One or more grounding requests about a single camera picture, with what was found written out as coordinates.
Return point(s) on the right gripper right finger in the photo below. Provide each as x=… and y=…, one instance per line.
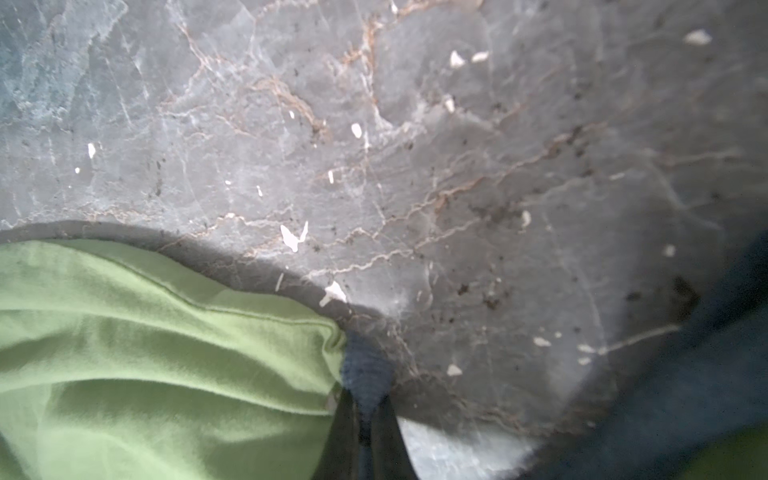
x=390, y=458

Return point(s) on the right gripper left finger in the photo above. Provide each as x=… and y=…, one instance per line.
x=340, y=456

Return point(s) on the green tank top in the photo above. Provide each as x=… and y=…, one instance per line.
x=120, y=363

